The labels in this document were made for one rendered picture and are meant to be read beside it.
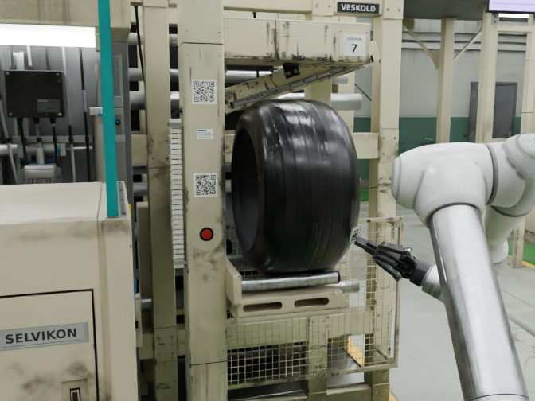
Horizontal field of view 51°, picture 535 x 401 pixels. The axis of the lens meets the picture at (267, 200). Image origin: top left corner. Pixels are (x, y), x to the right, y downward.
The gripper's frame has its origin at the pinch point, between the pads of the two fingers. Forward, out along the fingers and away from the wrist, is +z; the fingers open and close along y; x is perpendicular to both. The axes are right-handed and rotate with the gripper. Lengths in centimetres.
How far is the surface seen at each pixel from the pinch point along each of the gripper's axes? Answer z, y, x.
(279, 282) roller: 18.9, 16.8, -17.0
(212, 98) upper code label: 59, -30, -7
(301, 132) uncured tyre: 29.4, -28.3, -0.7
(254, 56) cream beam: 68, -31, 28
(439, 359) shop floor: -34, 149, 114
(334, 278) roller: 5.9, 17.0, -2.8
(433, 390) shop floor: -39, 133, 77
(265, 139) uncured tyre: 37.2, -25.3, -7.9
